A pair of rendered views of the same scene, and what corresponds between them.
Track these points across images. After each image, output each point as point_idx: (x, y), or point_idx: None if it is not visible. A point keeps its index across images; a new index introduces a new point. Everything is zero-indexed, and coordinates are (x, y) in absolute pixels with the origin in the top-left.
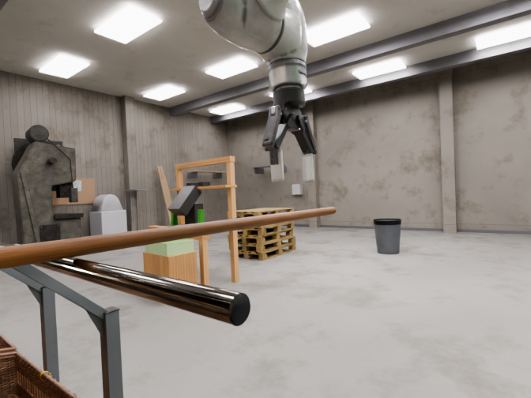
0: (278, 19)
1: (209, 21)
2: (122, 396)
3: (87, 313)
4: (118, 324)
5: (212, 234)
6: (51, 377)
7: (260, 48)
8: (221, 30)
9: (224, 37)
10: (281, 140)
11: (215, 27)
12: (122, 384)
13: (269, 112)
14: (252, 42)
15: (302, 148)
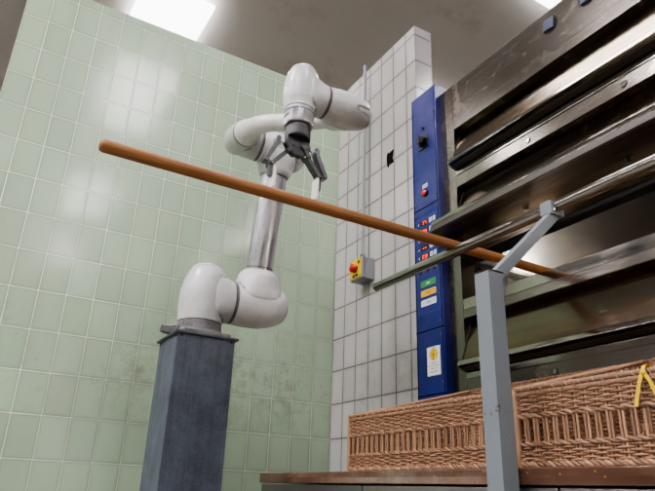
0: (327, 129)
1: (366, 126)
2: (482, 398)
3: (508, 274)
4: (476, 293)
5: (361, 224)
6: (619, 372)
7: (328, 120)
8: (359, 128)
9: (355, 123)
10: (311, 174)
11: (363, 126)
12: (481, 382)
13: (319, 152)
14: (337, 125)
15: (277, 161)
